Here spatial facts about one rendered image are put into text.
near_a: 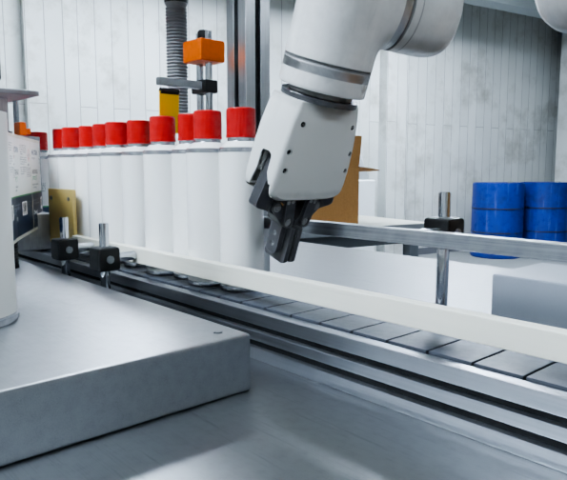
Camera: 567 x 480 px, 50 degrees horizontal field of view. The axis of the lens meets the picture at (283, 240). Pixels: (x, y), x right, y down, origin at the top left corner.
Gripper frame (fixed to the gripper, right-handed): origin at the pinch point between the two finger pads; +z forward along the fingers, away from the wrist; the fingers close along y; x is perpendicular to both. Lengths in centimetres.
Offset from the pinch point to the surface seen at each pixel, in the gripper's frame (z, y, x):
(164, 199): 3.8, 1.7, -20.7
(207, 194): -0.5, 2.0, -11.7
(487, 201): 131, -585, -279
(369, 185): 119, -406, -307
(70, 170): 10, 2, -49
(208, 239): 4.4, 2.0, -9.9
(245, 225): 0.7, 0.7, -5.5
